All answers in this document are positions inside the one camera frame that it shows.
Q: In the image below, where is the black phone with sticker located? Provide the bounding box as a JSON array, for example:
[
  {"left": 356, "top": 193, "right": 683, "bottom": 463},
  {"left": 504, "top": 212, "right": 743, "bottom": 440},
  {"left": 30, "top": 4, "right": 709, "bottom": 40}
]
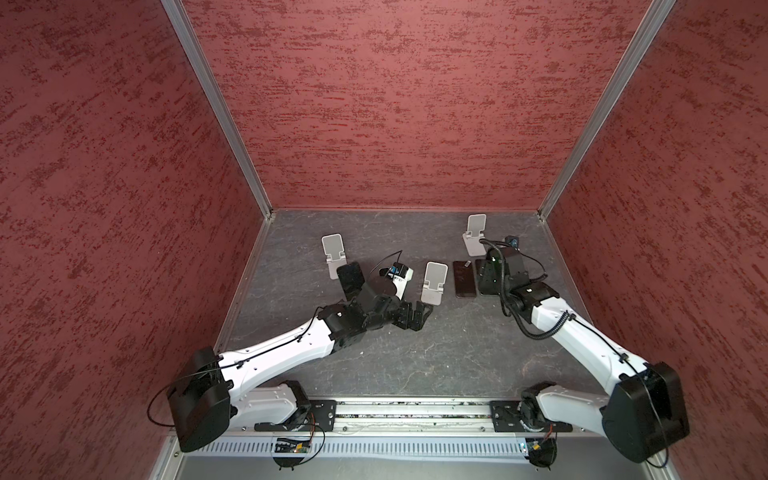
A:
[{"left": 474, "top": 259, "right": 486, "bottom": 295}]

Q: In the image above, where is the purple edged dark phone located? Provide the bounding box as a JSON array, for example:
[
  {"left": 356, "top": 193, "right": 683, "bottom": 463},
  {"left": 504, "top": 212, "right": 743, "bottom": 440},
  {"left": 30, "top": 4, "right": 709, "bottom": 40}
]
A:
[{"left": 452, "top": 260, "right": 477, "bottom": 298}]

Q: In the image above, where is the black phone table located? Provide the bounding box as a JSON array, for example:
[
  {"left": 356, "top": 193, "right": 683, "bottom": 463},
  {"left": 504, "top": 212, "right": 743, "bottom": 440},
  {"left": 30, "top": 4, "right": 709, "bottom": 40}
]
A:
[{"left": 336, "top": 262, "right": 365, "bottom": 301}]

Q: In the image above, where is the white stand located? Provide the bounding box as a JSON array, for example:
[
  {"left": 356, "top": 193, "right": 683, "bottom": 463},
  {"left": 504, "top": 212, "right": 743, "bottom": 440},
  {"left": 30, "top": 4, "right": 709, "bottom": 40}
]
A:
[
  {"left": 462, "top": 214, "right": 487, "bottom": 257},
  {"left": 421, "top": 261, "right": 449, "bottom": 306},
  {"left": 321, "top": 233, "right": 347, "bottom": 280}
]

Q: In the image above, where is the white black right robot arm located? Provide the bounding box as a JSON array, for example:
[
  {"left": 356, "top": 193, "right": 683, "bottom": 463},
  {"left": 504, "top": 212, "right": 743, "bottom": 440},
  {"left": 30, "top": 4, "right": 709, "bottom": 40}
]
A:
[{"left": 478, "top": 239, "right": 690, "bottom": 463}]

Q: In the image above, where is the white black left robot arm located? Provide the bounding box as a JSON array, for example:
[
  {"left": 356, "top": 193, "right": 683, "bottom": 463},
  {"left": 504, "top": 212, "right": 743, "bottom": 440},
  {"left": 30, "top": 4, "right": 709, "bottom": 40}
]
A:
[{"left": 165, "top": 280, "right": 433, "bottom": 453}]

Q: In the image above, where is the left small circuit board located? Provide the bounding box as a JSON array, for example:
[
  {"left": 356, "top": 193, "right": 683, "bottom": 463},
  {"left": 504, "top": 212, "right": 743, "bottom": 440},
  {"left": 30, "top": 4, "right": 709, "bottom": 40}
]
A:
[{"left": 274, "top": 438, "right": 313, "bottom": 455}]

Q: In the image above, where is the small circuit board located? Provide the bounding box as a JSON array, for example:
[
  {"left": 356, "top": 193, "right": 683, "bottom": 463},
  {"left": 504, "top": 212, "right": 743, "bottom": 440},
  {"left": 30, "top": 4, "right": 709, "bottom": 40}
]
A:
[
  {"left": 274, "top": 438, "right": 313, "bottom": 455},
  {"left": 525, "top": 438, "right": 557, "bottom": 457}
]

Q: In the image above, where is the right small circuit board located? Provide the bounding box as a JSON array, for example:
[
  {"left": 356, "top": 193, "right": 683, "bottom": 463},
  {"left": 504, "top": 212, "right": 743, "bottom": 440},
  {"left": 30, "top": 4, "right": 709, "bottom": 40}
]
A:
[{"left": 525, "top": 438, "right": 557, "bottom": 457}]

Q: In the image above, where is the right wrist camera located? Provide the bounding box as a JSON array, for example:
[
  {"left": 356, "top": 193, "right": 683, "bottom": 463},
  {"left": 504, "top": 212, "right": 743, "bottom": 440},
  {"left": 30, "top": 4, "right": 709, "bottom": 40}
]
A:
[{"left": 505, "top": 235, "right": 520, "bottom": 249}]

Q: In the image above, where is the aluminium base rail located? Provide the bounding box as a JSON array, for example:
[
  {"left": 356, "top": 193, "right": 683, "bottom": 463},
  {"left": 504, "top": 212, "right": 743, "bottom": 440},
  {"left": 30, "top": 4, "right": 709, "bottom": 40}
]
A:
[{"left": 173, "top": 397, "right": 658, "bottom": 437}]

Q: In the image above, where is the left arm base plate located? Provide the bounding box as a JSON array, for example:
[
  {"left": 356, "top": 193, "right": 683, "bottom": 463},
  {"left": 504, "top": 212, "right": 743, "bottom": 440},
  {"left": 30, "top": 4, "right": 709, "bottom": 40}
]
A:
[{"left": 254, "top": 400, "right": 337, "bottom": 433}]

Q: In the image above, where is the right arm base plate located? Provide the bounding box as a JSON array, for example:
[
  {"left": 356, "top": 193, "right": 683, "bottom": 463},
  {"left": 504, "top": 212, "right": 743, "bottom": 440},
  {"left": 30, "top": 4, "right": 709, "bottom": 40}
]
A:
[{"left": 489, "top": 400, "right": 573, "bottom": 434}]

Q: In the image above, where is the white slotted cable duct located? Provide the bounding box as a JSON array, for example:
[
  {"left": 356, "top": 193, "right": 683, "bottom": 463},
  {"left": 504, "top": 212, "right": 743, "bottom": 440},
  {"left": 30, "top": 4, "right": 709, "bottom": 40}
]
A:
[{"left": 190, "top": 436, "right": 528, "bottom": 463}]

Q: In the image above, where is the aluminium corner post right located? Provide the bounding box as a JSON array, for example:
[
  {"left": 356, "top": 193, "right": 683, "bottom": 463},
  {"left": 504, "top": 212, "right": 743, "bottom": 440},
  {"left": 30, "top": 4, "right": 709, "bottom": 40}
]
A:
[{"left": 538, "top": 0, "right": 676, "bottom": 222}]

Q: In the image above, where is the aluminium corner post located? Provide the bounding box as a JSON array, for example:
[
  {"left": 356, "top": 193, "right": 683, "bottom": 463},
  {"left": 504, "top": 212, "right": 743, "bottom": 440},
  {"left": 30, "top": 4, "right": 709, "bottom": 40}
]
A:
[
  {"left": 538, "top": 0, "right": 676, "bottom": 222},
  {"left": 161, "top": 0, "right": 273, "bottom": 222}
]

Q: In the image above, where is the aluminium corner post left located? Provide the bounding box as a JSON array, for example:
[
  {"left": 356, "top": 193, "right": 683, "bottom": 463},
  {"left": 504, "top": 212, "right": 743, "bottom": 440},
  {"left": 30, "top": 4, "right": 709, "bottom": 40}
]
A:
[{"left": 161, "top": 0, "right": 273, "bottom": 222}]

